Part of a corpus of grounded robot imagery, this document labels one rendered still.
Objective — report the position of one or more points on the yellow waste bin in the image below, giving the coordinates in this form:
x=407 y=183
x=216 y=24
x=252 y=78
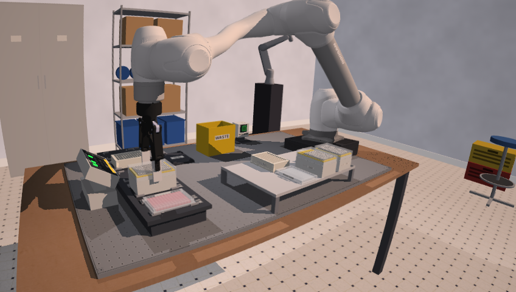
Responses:
x=215 y=141

